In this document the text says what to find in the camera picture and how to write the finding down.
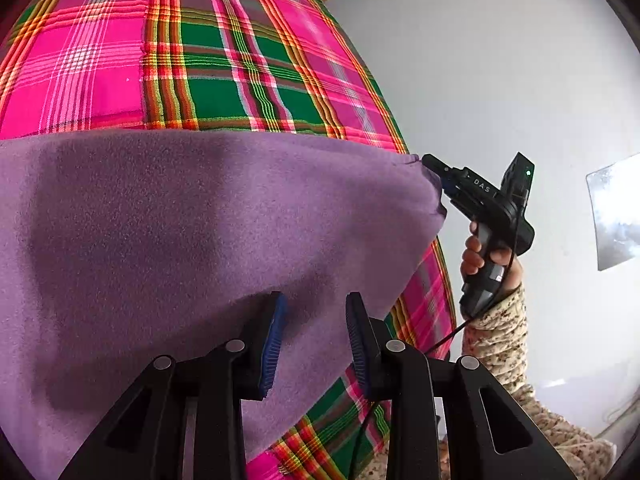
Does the purple fleece garment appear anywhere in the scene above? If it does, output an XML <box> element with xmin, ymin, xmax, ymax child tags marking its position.
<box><xmin>1</xmin><ymin>130</ymin><xmax>446</xmax><ymax>479</ymax></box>

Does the person's right hand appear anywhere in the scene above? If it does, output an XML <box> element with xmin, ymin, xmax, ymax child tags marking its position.
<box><xmin>459</xmin><ymin>220</ymin><xmax>525</xmax><ymax>294</ymax></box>

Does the pink plaid tablecloth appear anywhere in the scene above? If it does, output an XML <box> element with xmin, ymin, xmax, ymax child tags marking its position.
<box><xmin>0</xmin><ymin>0</ymin><xmax>459</xmax><ymax>480</ymax></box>

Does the person's right forearm sleeve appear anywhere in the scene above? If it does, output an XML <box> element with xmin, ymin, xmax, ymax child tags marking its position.
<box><xmin>463</xmin><ymin>285</ymin><xmax>616</xmax><ymax>479</ymax></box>

